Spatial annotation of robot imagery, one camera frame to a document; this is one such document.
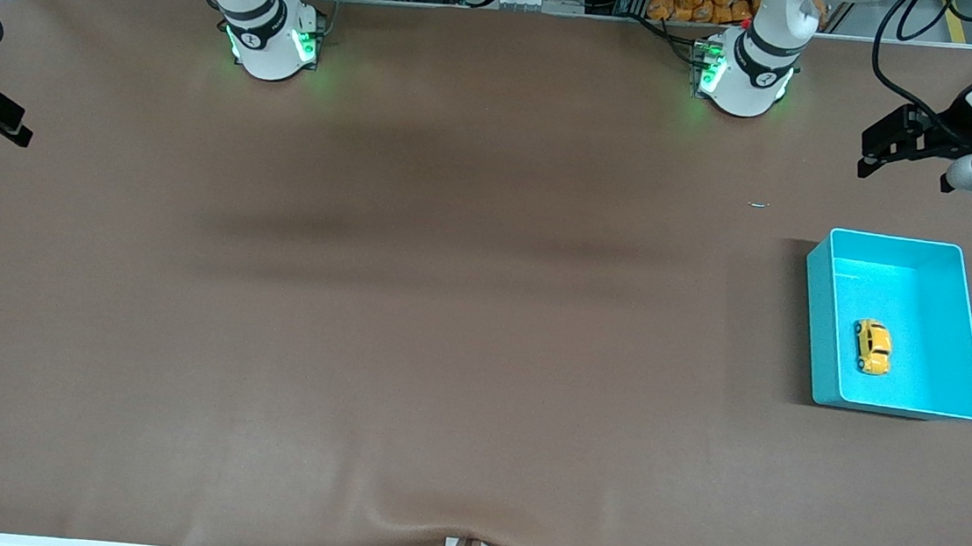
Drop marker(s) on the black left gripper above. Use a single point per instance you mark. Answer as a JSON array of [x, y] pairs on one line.
[[959, 122]]

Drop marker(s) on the yellow beetle toy car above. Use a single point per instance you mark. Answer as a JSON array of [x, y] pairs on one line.
[[874, 346]]

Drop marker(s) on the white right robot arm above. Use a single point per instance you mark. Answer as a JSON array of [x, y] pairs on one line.
[[268, 52]]

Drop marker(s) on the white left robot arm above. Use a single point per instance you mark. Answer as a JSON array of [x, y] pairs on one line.
[[753, 85]]

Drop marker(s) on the teal plastic storage bin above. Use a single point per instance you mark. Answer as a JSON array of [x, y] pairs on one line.
[[933, 294]]

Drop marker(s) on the orange packets pile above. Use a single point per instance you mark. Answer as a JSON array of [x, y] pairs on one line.
[[694, 5]]

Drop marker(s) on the small white connector block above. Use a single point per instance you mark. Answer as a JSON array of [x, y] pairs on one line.
[[536, 1]]

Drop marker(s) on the brown table mat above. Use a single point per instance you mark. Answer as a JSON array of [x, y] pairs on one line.
[[479, 352]]

